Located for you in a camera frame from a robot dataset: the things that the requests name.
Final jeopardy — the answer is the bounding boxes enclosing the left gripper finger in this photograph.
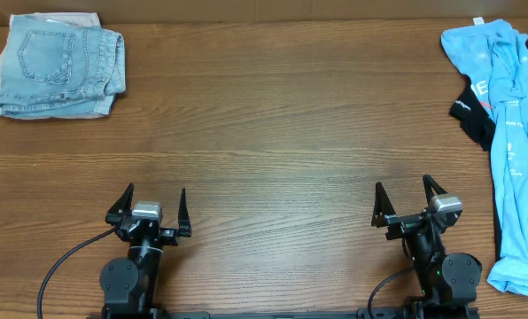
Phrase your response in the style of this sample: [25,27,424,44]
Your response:
[178,188,192,237]
[105,183,134,224]

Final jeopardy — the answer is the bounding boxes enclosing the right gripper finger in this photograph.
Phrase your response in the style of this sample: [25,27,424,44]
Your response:
[371,182,397,228]
[423,174,447,204]

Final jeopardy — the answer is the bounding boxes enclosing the light blue printed t-shirt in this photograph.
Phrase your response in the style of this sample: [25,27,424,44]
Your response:
[441,19,528,296]

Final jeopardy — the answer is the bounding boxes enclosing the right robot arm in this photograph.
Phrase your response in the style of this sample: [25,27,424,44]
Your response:
[367,174,483,319]

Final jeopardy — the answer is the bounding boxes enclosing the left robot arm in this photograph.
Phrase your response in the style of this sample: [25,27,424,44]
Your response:
[99,184,192,318]

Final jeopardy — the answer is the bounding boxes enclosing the black t-shirt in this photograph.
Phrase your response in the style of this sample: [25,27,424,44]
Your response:
[449,40,528,235]

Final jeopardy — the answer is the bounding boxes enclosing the folded light denim shorts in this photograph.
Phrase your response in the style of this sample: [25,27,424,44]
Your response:
[0,14,127,119]

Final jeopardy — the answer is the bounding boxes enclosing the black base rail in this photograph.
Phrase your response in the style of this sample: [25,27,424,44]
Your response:
[87,307,481,319]

